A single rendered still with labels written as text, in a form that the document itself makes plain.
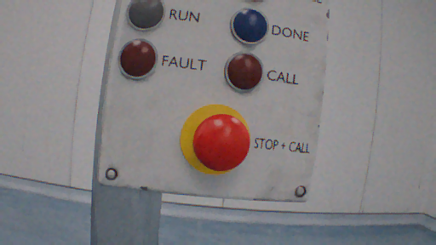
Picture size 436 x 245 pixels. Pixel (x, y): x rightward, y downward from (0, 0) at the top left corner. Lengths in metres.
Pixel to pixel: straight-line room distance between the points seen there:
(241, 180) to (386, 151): 3.94
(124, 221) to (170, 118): 0.12
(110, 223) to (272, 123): 0.17
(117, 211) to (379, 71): 3.88
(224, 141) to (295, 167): 0.08
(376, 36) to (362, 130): 0.81
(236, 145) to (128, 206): 0.13
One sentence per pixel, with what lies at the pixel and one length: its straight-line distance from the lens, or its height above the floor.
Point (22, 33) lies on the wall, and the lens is 3.95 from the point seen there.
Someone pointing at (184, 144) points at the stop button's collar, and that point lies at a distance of 0.39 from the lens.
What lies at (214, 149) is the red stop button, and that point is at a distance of 0.37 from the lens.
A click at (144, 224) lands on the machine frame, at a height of 0.80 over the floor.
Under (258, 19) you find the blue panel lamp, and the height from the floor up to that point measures 0.98.
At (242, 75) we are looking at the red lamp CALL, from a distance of 0.39.
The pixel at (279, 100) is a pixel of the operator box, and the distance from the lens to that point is 0.41.
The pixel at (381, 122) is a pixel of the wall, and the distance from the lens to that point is 4.27.
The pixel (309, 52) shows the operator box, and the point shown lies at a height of 0.96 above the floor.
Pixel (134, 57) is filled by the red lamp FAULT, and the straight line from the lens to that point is 0.38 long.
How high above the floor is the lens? 0.92
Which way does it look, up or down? 3 degrees down
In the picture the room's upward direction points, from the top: 7 degrees clockwise
